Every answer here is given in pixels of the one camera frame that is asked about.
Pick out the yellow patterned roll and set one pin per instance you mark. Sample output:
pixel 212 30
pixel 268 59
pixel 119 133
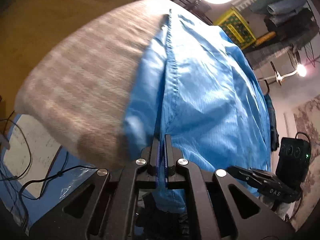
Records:
pixel 266 38

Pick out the dark cloth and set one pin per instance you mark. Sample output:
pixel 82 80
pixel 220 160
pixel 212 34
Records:
pixel 160 220

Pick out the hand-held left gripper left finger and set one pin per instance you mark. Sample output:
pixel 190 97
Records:
pixel 155 155

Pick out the large blue striped garment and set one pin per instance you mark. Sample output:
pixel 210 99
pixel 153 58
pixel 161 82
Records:
pixel 205 92

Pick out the yellow green patterned box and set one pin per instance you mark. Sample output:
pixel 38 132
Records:
pixel 237 27

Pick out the dark teal clothes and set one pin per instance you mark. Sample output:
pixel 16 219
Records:
pixel 272 125

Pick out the clear plastic wrap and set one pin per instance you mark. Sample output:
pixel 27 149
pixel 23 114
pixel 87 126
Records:
pixel 75 177

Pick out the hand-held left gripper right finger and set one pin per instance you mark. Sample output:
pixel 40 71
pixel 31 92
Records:
pixel 168 155

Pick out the white clip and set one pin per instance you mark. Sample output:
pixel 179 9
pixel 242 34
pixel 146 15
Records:
pixel 277 77

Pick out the beige plaid blanket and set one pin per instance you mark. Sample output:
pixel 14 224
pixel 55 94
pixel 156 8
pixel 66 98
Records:
pixel 82 80

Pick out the grey plaid cloth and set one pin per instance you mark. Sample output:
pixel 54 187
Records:
pixel 270 52

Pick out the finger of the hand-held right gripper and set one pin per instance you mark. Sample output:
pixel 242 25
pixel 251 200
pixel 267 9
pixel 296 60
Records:
pixel 250 176

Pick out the glowing light bulb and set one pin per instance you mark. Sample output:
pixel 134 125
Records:
pixel 301 70

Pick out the black metal rack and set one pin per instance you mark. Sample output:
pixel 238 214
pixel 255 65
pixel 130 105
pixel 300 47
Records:
pixel 186 2

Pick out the pile of folded clothes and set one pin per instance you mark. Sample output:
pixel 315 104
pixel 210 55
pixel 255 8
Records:
pixel 282 7

